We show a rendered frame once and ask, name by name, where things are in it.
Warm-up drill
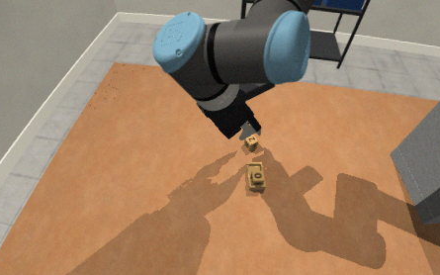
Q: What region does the tan wooden number cube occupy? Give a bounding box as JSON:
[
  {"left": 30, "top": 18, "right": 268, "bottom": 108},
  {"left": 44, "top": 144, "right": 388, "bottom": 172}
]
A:
[
  {"left": 250, "top": 171, "right": 264, "bottom": 186},
  {"left": 244, "top": 135, "right": 259, "bottom": 150}
]

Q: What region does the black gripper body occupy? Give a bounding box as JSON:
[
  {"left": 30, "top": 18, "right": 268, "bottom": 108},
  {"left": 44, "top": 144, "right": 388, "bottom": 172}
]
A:
[{"left": 197, "top": 95, "right": 254, "bottom": 139}]

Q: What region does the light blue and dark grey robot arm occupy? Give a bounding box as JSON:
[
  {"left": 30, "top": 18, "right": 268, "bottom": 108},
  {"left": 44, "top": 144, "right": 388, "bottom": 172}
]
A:
[{"left": 152, "top": 0, "right": 315, "bottom": 111}]

